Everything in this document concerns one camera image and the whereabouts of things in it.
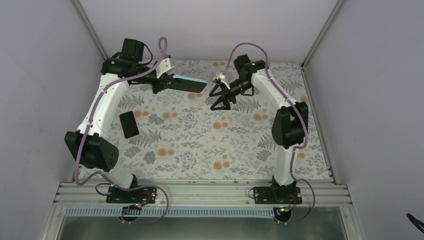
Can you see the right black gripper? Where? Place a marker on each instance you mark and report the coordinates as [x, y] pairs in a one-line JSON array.
[[223, 98]]

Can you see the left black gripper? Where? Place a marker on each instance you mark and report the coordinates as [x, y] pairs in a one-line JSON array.
[[160, 85]]

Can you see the phone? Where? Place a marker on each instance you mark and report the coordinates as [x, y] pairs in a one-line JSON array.
[[187, 84], [129, 125]]

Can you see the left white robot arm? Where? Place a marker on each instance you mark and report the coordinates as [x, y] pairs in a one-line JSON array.
[[89, 145]]

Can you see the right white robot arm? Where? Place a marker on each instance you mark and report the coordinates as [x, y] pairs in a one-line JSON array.
[[289, 129]]

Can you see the phone in pink case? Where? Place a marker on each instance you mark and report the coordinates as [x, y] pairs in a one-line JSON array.
[[129, 125]]

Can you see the floral patterned table mat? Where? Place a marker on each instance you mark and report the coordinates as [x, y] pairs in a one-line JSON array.
[[182, 138]]

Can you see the black object at edge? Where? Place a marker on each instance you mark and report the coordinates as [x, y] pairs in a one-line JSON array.
[[416, 222]]

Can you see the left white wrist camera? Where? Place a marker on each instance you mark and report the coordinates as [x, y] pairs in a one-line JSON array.
[[166, 66]]

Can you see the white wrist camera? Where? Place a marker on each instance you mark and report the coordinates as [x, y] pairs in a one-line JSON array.
[[221, 80], [166, 66]]

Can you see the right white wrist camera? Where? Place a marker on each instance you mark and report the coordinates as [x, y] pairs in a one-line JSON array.
[[221, 80]]

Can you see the left aluminium corner post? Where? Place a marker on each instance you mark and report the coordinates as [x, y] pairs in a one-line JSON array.
[[89, 28]]

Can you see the aluminium corner post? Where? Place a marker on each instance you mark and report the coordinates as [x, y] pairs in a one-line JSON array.
[[89, 28], [327, 24]]

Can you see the right aluminium corner post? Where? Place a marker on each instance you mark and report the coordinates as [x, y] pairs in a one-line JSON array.
[[327, 24]]

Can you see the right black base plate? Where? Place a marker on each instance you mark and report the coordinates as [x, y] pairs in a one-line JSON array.
[[284, 195]]

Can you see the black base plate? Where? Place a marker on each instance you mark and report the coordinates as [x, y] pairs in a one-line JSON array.
[[141, 195], [284, 195]]

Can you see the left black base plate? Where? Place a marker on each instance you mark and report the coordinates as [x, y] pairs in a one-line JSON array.
[[141, 195]]

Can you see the aluminium rail frame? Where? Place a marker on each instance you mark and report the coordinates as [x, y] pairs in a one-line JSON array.
[[196, 198]]

